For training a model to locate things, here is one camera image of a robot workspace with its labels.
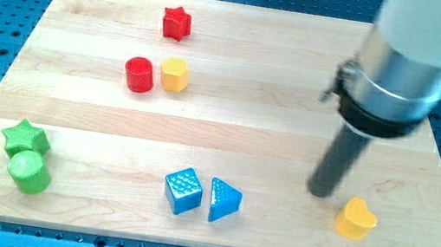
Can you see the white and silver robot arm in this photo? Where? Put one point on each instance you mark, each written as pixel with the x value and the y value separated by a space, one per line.
pixel 394 80

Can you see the yellow hexagon block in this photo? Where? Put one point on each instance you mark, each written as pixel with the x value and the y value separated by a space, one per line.
pixel 174 75

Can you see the yellow heart block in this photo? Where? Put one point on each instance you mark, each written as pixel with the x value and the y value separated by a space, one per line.
pixel 355 220

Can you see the blue triangle block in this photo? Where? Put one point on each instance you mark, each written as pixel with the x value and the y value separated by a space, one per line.
pixel 225 200

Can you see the blue cube block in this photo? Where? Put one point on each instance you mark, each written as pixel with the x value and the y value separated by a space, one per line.
pixel 183 190

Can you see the light wooden board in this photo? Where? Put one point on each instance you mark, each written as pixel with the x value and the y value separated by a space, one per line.
pixel 251 115

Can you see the red cylinder block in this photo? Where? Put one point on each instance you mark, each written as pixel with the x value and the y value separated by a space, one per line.
pixel 139 76

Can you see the red star block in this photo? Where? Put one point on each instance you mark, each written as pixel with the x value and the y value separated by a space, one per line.
pixel 176 23

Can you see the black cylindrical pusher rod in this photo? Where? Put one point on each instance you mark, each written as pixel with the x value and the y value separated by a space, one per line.
pixel 344 151

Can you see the green star block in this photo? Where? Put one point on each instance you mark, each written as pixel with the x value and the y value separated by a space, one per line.
pixel 24 137

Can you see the green cylinder block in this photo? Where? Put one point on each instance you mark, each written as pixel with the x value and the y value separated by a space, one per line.
pixel 29 171

